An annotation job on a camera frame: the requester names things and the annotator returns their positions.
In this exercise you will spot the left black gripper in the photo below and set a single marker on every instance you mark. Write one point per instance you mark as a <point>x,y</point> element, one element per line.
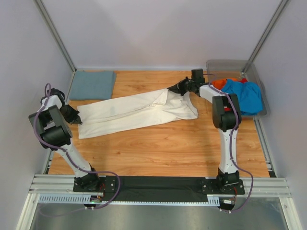
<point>74,119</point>

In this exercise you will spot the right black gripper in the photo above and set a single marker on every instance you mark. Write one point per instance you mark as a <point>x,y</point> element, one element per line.
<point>178,87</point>

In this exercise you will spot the white t shirt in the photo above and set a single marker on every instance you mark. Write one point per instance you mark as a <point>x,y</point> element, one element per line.
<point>133,112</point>

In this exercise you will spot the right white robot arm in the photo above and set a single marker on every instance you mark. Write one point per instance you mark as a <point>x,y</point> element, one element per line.
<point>226,119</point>

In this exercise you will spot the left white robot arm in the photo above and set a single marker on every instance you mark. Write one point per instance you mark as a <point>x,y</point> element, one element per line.
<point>51,127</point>

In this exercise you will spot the folded grey-blue t shirt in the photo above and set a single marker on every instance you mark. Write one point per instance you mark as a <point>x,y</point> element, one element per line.
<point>96,85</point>

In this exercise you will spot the clear plastic bin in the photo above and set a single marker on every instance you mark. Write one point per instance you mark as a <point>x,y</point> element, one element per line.
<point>239,69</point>

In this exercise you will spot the orange t shirt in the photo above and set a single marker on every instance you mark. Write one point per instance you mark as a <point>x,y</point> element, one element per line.
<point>219,84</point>

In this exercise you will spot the red t shirt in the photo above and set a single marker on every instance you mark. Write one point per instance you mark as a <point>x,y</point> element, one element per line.
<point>244,80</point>

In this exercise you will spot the blue t shirt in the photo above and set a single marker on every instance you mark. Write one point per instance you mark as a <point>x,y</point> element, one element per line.
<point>249,96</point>

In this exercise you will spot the aluminium frame rail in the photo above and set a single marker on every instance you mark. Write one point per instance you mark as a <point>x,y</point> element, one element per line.
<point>262,187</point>

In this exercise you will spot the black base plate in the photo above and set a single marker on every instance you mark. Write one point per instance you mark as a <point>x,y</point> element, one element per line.
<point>164,189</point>

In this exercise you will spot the slotted cable duct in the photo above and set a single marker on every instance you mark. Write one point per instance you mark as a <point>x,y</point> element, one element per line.
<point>93,200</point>

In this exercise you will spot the left corner aluminium post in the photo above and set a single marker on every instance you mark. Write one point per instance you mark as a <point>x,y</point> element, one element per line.
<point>50,25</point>

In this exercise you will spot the corner aluminium post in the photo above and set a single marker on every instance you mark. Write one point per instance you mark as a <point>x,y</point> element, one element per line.
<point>50,25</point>
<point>267,31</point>

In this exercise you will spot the right corner aluminium post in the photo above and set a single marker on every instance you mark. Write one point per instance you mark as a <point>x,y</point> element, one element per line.
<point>267,31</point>

